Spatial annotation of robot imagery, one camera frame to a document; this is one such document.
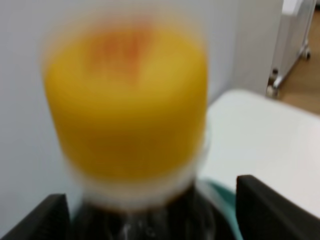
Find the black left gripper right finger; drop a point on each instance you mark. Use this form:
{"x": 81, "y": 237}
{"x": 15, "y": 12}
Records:
{"x": 263, "y": 214}

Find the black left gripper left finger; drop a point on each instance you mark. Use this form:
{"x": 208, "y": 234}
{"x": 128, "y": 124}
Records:
{"x": 50, "y": 220}

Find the cola bottle with yellow cap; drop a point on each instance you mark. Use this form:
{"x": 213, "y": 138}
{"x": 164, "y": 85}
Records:
{"x": 128, "y": 100}

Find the white rolling stand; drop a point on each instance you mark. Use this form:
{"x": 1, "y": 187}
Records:
{"x": 292, "y": 41}

